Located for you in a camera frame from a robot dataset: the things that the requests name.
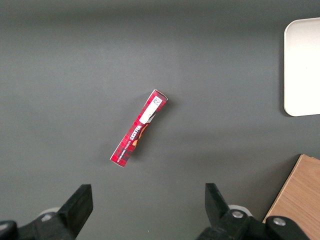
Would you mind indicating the red tartan cookie box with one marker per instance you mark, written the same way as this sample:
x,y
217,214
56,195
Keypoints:
x,y
138,128

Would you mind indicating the wooden drawer cabinet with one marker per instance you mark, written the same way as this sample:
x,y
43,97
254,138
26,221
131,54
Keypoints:
x,y
300,195

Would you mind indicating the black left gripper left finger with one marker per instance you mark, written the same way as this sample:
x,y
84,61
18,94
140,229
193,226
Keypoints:
x,y
75,212

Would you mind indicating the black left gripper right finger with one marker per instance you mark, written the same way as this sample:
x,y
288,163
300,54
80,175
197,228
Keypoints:
x,y
220,215

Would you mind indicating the beige plastic tray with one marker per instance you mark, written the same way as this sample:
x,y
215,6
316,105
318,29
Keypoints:
x,y
302,67

